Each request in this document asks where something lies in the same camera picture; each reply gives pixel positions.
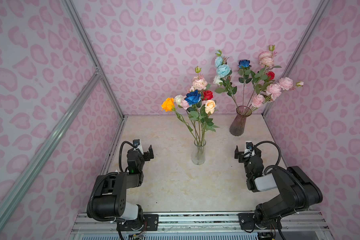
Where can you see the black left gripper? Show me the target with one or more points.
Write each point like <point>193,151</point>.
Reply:
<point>145,155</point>

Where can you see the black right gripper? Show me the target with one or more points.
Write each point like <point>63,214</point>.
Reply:
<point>241,156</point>

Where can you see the purple ribbed glass vase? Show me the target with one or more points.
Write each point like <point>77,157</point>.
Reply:
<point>237,127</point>

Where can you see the clear glass vase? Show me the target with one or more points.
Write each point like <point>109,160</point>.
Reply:
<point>198,155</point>

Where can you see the orange rose stem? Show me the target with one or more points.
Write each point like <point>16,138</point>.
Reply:
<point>169,106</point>

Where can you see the pink rose spray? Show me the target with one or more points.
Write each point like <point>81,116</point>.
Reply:
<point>199,83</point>
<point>258,101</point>

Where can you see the peach rose stem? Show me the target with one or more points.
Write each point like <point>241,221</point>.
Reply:
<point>210,106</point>

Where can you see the white rose stem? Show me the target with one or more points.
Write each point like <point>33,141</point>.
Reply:
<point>178,99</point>
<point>218,80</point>

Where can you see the pale pink white flower bunch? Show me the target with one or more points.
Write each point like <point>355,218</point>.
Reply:
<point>197,114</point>

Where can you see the red rose stem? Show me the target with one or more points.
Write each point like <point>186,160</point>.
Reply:
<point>271,75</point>

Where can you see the blue rose stem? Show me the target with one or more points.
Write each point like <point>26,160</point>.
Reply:
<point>245,72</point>

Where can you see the light blue flower spray stem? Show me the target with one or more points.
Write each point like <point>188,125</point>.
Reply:
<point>225,71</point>

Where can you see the pink rose spray stem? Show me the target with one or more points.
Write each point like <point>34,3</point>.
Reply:
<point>267,63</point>

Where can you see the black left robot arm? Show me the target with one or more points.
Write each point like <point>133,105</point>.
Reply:
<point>108,199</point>

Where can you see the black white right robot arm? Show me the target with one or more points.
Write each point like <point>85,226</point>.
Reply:
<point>297,192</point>

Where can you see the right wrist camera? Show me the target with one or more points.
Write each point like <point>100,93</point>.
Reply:
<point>249,151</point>

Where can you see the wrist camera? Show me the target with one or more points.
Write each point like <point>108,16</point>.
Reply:
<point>249,151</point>
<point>137,145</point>

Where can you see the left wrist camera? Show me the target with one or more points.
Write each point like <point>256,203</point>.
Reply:
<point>137,145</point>

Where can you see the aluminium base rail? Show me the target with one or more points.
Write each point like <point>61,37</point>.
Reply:
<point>308,225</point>

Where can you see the aluminium frame profile left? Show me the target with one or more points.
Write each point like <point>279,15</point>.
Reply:
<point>43,68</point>

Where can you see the aluminium frame profile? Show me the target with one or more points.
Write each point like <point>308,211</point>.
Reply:
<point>43,68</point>
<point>319,14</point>

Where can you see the aluminium frame profile right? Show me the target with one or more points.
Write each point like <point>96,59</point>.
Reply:
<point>319,14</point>

